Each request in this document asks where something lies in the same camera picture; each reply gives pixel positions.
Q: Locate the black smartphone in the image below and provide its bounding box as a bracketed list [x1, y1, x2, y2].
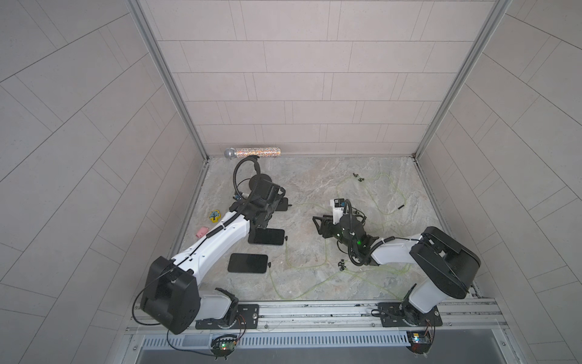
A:
[275, 197, 291, 212]

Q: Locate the blue-edged smartphone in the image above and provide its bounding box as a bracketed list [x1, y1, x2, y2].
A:
[248, 228, 286, 246]
[227, 253, 269, 274]

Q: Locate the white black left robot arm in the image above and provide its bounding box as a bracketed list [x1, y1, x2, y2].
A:
[139, 174, 286, 335]

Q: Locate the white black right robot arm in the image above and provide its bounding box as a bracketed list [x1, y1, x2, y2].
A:
[312, 213, 481, 326]

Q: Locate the black round microphone stand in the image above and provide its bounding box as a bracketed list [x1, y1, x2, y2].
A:
[247, 156, 272, 196]

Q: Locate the yellow tree eraser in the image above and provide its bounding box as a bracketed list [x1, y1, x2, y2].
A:
[209, 209, 222, 224]

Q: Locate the pink eraser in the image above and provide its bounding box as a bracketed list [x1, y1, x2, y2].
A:
[196, 227, 209, 239]

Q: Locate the glitter handheld microphone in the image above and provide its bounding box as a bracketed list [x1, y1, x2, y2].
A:
[224, 147, 281, 159]

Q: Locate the right controller board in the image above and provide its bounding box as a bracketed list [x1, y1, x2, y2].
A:
[406, 332, 433, 355]

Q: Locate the controller board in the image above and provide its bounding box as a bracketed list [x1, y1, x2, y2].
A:
[406, 332, 433, 355]
[211, 335, 239, 359]

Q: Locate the left controller board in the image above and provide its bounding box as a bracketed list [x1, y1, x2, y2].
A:
[211, 335, 239, 359]

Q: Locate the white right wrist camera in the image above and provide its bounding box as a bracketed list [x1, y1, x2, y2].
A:
[330, 198, 347, 224]

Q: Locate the black corrugated left hose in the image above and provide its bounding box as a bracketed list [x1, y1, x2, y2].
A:
[131, 155, 262, 326]

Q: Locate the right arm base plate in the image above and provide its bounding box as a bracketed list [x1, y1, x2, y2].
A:
[374, 303, 443, 328]

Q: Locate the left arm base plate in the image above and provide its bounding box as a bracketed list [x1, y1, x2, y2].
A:
[196, 304, 260, 330]

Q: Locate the aluminium front rail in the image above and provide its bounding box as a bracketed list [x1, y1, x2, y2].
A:
[124, 297, 508, 338]

